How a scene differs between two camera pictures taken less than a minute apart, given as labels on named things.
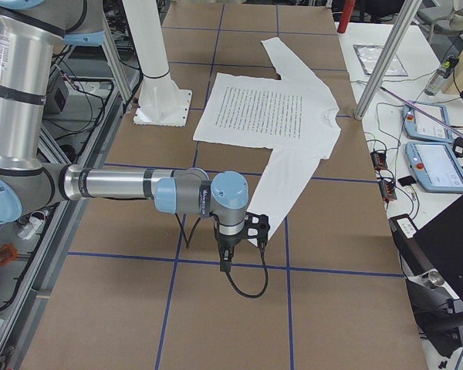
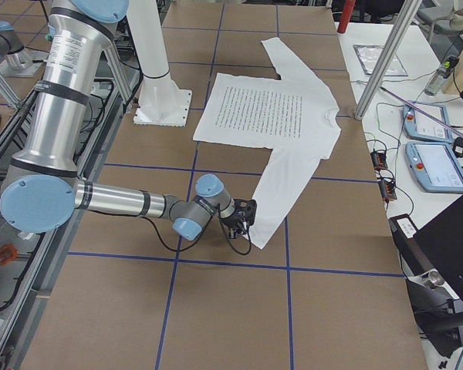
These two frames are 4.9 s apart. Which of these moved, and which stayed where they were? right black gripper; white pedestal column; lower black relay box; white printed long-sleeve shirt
Moved: right black gripper
Stayed: white pedestal column; white printed long-sleeve shirt; lower black relay box
